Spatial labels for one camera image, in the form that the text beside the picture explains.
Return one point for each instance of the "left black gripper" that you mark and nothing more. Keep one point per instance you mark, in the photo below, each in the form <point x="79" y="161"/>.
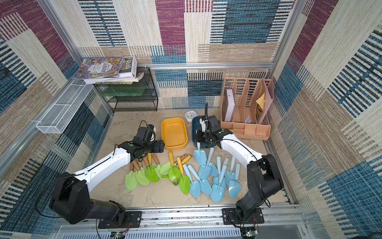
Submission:
<point x="157" y="149"/>

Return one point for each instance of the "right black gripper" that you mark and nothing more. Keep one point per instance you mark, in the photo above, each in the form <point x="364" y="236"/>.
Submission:
<point x="201" y="139"/>

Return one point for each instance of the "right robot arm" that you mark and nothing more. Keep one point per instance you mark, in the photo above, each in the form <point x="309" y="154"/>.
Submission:
<point x="263" y="174"/>

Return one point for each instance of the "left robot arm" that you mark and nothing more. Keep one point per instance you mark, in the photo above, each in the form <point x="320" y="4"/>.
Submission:
<point x="70" y="197"/>

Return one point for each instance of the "white box in organizer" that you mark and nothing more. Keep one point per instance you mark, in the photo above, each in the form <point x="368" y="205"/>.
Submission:
<point x="228" y="105"/>

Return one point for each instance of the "yellow storage box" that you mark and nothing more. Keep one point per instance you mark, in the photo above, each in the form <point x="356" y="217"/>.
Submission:
<point x="174" y="133"/>

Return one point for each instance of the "white round clock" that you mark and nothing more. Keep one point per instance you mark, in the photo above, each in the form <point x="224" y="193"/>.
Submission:
<point x="190" y="115"/>

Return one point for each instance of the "pink desk file organizer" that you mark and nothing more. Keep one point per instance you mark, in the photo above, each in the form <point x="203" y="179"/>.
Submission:
<point x="249" y="120"/>

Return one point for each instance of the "yellow paper in organizer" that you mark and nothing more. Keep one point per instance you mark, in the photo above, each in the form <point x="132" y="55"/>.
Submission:
<point x="261" y="101"/>

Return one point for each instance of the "blue shovel large centre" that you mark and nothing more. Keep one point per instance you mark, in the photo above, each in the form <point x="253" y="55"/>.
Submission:
<point x="218" y="189"/>

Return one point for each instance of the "green tray on shelf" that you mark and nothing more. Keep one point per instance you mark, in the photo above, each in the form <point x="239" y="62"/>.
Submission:
<point x="123" y="91"/>

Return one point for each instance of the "white book stack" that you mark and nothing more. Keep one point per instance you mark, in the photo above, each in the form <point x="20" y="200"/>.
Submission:
<point x="128" y="74"/>

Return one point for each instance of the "colorful picture book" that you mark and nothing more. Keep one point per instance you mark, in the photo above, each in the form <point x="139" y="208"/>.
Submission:
<point x="99" y="68"/>

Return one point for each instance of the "dark green shovel yellow handle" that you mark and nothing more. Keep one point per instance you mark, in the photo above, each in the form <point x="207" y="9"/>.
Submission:
<point x="174" y="172"/>

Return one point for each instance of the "black wire shelf rack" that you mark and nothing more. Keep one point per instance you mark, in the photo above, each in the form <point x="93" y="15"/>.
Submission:
<point x="147" y="102"/>

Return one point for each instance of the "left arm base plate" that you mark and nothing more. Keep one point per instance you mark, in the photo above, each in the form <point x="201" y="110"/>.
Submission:
<point x="130" y="219"/>

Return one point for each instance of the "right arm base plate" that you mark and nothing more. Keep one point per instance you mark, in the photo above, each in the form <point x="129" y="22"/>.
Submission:
<point x="232" y="216"/>

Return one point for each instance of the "white wire mesh basket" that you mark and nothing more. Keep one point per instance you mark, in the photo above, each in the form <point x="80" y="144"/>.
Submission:
<point x="63" y="110"/>

